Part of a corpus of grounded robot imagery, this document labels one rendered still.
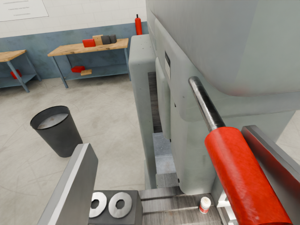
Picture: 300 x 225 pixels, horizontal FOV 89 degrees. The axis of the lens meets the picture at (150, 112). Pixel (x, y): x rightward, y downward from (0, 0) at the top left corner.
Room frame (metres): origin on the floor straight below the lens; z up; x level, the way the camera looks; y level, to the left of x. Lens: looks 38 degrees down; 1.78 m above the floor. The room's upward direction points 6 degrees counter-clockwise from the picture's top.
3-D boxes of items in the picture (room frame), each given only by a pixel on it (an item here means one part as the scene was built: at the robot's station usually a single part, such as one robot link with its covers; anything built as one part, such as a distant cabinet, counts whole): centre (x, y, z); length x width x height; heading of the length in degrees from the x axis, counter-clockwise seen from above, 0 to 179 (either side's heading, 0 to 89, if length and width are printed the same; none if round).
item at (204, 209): (0.27, -0.20, 1.01); 0.04 x 0.04 x 0.11
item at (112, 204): (0.26, 0.20, 1.06); 0.22 x 0.12 x 0.20; 84
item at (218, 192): (0.16, -0.16, 1.45); 0.04 x 0.04 x 0.21; 0
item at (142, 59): (0.89, -0.16, 0.78); 0.50 x 0.47 x 1.56; 0
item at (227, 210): (0.22, -0.33, 1.05); 0.15 x 0.06 x 0.04; 91
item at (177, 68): (0.32, -0.16, 1.68); 0.34 x 0.24 x 0.10; 0
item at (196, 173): (0.28, -0.16, 1.47); 0.21 x 0.19 x 0.32; 90
